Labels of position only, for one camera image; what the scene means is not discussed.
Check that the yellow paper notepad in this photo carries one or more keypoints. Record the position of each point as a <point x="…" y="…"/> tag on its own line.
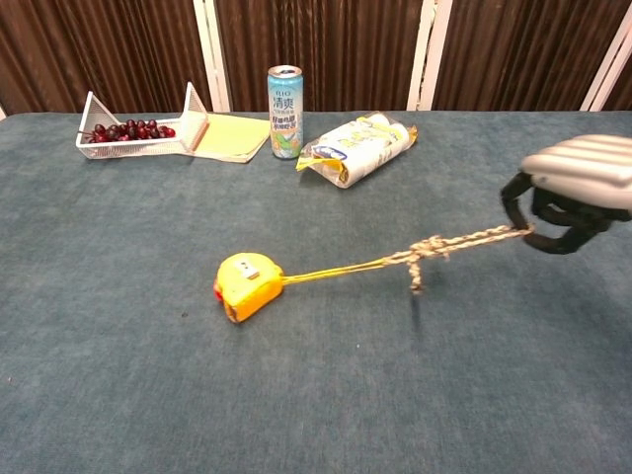
<point x="232" y="138"/>

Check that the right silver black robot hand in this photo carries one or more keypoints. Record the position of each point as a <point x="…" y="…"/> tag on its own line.
<point x="577" y="173"/>

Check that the brown folding screen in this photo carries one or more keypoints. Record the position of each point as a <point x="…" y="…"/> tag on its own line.
<point x="321" y="49"/>

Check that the light blue drink can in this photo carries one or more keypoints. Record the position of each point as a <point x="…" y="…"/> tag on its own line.
<point x="285" y="116"/>

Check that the bunch of red cherries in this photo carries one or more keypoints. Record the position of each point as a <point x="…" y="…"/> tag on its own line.
<point x="132" y="131"/>

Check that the plastic snack bag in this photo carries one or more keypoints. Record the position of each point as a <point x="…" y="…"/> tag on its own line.
<point x="358" y="148"/>

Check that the yellow tape measure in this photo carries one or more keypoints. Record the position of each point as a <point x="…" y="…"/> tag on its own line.
<point x="252" y="291"/>

